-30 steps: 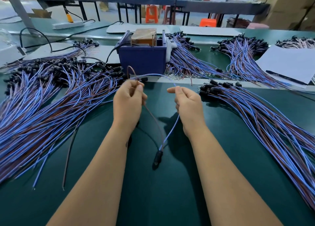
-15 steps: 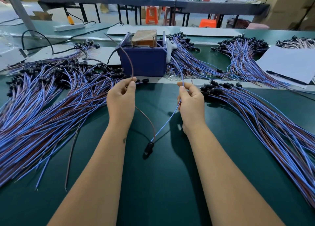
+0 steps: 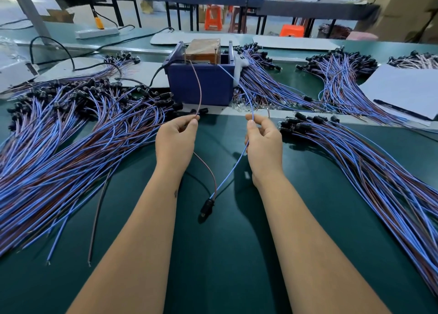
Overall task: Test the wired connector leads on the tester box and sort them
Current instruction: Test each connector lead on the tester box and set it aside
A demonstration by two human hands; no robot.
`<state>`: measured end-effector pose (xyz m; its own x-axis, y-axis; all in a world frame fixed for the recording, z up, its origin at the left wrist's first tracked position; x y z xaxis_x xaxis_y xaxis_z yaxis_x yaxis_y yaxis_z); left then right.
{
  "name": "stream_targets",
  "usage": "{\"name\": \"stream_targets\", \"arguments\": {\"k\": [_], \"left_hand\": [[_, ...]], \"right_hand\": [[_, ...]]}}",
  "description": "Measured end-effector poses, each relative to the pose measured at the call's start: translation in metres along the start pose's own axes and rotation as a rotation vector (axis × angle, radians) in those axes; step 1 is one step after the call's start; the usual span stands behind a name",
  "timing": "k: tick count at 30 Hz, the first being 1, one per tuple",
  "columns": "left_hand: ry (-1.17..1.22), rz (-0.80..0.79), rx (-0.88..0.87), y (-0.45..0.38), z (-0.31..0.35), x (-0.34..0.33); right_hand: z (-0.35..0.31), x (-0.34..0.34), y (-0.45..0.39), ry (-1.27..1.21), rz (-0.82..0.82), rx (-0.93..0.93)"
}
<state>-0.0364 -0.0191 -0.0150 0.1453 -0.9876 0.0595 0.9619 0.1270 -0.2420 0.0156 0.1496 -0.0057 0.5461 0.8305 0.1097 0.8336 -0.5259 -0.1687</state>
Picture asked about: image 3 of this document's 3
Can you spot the person's right hand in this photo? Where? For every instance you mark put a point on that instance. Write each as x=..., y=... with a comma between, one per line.
x=265, y=149

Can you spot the person's left hand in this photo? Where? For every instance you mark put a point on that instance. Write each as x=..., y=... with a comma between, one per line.
x=174, y=146

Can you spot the blue plastic tester box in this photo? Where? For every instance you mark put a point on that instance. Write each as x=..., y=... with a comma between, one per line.
x=205, y=84

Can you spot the person's left forearm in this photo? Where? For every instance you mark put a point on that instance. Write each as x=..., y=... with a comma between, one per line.
x=130, y=252

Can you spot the person's right forearm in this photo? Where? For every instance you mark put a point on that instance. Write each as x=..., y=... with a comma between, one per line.
x=318, y=252

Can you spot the white power strip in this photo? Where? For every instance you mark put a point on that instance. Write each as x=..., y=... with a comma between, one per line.
x=97, y=32

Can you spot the white flat mat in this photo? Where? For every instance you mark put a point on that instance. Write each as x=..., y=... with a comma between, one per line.
x=198, y=39
x=295, y=43
x=140, y=72

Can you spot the brown cardboard block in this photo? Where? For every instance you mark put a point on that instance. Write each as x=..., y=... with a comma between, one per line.
x=202, y=51

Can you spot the orange plastic stool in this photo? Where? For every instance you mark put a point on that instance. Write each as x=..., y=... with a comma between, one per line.
x=292, y=31
x=213, y=18

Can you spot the thin black stand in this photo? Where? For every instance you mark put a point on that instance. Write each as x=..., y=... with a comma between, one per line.
x=248, y=9

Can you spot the black pen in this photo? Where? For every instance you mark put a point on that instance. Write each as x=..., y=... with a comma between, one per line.
x=402, y=110

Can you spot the orange plug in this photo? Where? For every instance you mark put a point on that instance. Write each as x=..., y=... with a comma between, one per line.
x=98, y=22

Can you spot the pink plastic stool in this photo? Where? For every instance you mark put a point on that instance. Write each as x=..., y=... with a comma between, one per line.
x=363, y=35

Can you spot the white paper sheet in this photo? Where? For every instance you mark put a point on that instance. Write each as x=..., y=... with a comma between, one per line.
x=407, y=90

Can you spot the open cardboard box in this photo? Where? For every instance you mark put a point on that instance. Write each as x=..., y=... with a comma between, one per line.
x=60, y=16

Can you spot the white plastic device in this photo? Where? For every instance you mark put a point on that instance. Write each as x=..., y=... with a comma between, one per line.
x=15, y=76

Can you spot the grey metal pole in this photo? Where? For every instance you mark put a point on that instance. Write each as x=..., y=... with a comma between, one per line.
x=29, y=11

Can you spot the stack of large cardboard boxes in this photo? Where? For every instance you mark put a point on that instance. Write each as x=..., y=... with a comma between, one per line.
x=407, y=9

